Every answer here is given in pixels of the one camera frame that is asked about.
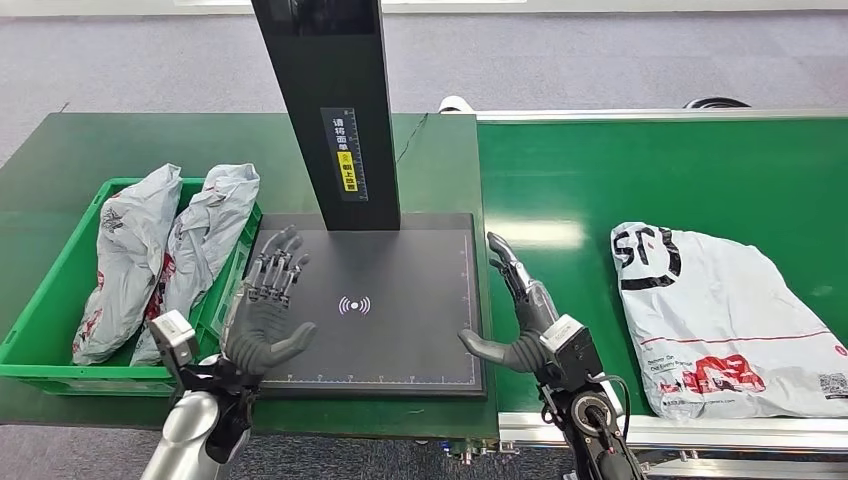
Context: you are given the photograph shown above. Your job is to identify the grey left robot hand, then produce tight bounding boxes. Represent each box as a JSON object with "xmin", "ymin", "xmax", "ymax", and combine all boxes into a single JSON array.
[{"xmin": 221, "ymin": 225, "xmax": 319, "ymax": 378}]

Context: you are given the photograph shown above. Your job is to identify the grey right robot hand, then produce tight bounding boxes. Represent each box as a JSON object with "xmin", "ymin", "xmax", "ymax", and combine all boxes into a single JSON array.
[{"xmin": 458, "ymin": 231, "xmax": 564, "ymax": 374}]

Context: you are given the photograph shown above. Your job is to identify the grey package with red print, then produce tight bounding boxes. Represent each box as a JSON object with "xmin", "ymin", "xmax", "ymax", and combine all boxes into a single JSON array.
[{"xmin": 71, "ymin": 163, "xmax": 184, "ymax": 367}]

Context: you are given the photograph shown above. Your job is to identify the crumpled grey courier package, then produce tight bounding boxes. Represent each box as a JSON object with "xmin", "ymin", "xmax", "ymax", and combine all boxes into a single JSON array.
[{"xmin": 129, "ymin": 162, "xmax": 262, "ymax": 368}]

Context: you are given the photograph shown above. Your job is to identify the green conveyor belt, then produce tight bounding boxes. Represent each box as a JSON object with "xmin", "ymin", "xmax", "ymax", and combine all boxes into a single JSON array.
[{"xmin": 475, "ymin": 109, "xmax": 848, "ymax": 478}]

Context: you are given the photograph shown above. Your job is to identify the white package with black letters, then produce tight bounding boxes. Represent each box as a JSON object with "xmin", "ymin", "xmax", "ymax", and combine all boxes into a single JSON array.
[{"xmin": 610, "ymin": 221, "xmax": 848, "ymax": 421}]

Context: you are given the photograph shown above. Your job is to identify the black scanner platform with ruler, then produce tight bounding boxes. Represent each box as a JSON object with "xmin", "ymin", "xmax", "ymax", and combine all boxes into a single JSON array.
[{"xmin": 245, "ymin": 211, "xmax": 488, "ymax": 399}]

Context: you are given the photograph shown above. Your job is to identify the black and yellow column label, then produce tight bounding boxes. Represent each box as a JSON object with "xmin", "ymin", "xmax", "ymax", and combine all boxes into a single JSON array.
[{"xmin": 320, "ymin": 107, "xmax": 369, "ymax": 203}]

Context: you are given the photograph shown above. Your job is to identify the green plastic crate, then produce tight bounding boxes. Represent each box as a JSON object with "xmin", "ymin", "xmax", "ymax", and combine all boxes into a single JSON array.
[{"xmin": 0, "ymin": 176, "xmax": 263, "ymax": 397}]

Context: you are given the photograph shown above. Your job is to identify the black scanner column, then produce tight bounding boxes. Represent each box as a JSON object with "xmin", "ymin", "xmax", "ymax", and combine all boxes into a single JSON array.
[{"xmin": 250, "ymin": 0, "xmax": 402, "ymax": 233}]

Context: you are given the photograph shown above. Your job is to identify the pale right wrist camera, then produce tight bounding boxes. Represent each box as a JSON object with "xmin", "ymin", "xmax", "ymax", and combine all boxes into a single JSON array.
[{"xmin": 539, "ymin": 314, "xmax": 605, "ymax": 387}]

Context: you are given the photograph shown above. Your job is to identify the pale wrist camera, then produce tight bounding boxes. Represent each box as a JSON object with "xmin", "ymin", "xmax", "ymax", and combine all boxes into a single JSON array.
[
  {"xmin": 148, "ymin": 309, "xmax": 200, "ymax": 372},
  {"xmin": 539, "ymin": 314, "xmax": 605, "ymax": 387}
]

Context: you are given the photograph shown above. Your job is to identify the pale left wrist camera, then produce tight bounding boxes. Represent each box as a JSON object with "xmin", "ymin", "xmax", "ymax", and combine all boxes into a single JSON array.
[{"xmin": 148, "ymin": 309, "xmax": 200, "ymax": 372}]

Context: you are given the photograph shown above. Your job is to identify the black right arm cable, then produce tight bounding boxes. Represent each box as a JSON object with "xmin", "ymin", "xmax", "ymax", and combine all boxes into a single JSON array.
[{"xmin": 599, "ymin": 374, "xmax": 633, "ymax": 445}]

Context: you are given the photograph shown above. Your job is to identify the black coiled cable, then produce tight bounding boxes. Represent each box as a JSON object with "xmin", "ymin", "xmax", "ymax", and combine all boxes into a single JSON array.
[{"xmin": 682, "ymin": 97, "xmax": 752, "ymax": 111}]

